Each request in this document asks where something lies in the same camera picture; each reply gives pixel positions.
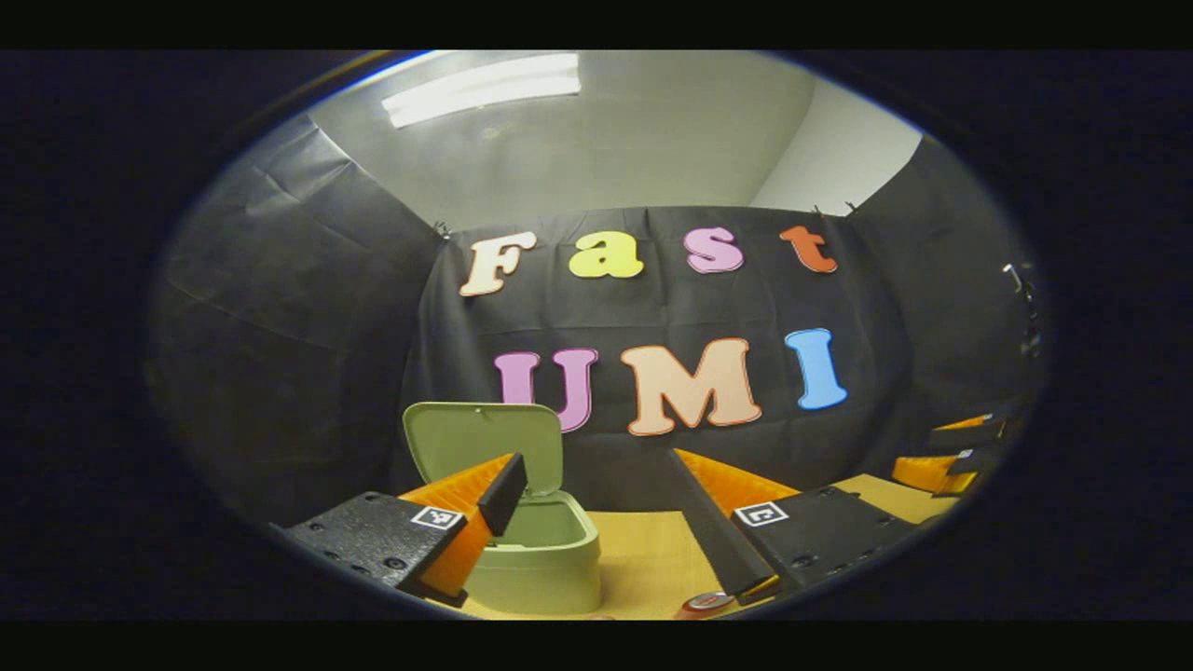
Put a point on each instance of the black backdrop cloth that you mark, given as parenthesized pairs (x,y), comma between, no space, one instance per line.
(671,308)

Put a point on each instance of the wooden desktop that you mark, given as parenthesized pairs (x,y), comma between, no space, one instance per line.
(652,559)

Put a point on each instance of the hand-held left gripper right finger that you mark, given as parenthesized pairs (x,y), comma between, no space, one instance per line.
(718,531)

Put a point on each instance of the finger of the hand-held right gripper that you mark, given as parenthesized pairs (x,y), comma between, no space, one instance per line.
(965,435)
(932,473)

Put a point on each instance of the red pop can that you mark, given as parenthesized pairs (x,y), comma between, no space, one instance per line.
(706,603)

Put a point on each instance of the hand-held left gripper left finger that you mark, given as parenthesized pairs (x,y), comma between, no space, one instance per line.
(503,494)

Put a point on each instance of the ceiling light panel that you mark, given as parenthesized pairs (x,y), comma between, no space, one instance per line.
(485,89)

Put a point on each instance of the green desktop garbage bin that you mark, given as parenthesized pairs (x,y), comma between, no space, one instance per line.
(541,559)

